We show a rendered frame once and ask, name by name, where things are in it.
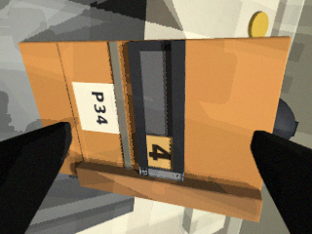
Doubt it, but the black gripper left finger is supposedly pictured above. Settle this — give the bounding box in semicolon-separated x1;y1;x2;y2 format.
0;122;72;234

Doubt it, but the orange wooden board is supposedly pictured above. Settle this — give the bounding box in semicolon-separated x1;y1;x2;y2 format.
19;36;291;222

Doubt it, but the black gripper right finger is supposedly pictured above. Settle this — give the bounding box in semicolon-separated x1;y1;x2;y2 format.
250;130;312;234

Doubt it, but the yellow round disc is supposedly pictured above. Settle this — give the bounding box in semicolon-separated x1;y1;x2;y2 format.
248;12;269;38

